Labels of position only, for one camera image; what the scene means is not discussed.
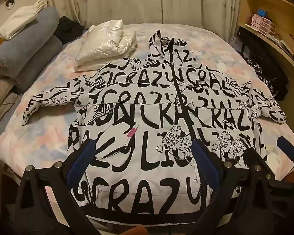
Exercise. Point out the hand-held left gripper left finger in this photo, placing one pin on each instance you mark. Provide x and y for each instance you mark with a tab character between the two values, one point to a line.
80	159

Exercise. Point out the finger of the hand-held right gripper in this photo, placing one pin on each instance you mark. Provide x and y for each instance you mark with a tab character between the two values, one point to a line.
254	158
288	148

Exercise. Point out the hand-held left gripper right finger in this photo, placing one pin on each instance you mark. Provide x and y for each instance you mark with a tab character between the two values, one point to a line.
205	161

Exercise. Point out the white jacket with black print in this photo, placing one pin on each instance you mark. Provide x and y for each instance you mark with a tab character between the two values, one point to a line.
137	102

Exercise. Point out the black and white patterned clothes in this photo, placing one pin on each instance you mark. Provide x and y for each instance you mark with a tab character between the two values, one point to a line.
257	71

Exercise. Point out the beige bundled cloth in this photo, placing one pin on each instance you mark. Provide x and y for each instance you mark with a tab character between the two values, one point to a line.
2	98

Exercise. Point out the blue-grey rolled blanket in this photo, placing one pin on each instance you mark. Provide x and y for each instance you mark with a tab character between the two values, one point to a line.
34	61
36	29

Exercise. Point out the black bag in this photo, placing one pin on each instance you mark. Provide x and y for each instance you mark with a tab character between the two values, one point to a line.
252	44

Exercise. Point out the folded cream puffer jacket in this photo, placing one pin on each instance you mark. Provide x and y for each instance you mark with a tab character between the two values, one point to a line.
105	46

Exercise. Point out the pink drawer organiser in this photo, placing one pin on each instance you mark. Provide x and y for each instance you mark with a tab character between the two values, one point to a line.
262	24

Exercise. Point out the black cloth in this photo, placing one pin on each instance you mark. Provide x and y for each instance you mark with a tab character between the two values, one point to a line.
68	28

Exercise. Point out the small blue box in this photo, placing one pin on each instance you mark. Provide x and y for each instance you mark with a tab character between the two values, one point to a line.
262	12

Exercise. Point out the wooden shelf unit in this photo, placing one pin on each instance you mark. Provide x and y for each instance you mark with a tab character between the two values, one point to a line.
279	7

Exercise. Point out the white folded cloth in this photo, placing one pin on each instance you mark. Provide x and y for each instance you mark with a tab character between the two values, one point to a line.
17	22

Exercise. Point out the beige curtain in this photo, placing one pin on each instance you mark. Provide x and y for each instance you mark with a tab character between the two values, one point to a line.
137	0

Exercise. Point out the face wall sticker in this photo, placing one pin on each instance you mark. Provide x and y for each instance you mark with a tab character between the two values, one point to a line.
9	3

